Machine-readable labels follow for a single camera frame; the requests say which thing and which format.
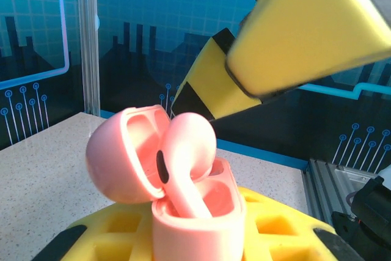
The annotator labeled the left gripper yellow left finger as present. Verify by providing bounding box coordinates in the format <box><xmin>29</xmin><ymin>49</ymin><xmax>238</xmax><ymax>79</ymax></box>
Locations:
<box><xmin>33</xmin><ymin>202</ymin><xmax>155</xmax><ymax>261</ymax></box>

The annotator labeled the pink earbud charging case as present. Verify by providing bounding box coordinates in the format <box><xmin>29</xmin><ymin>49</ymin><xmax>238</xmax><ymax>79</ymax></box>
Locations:
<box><xmin>85</xmin><ymin>104</ymin><xmax>247</xmax><ymax>261</ymax></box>

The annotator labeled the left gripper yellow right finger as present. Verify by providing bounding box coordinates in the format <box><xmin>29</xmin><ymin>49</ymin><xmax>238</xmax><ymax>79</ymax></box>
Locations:
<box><xmin>237</xmin><ymin>186</ymin><xmax>365</xmax><ymax>261</ymax></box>

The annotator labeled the aluminium side rail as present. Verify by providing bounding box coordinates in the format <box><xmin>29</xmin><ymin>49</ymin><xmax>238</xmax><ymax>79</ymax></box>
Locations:
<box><xmin>301</xmin><ymin>158</ymin><xmax>380</xmax><ymax>215</ymax></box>

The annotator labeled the aluminium frame post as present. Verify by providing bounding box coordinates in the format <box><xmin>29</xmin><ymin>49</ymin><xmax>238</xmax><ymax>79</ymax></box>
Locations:
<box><xmin>75</xmin><ymin>0</ymin><xmax>101</xmax><ymax>117</ymax></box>

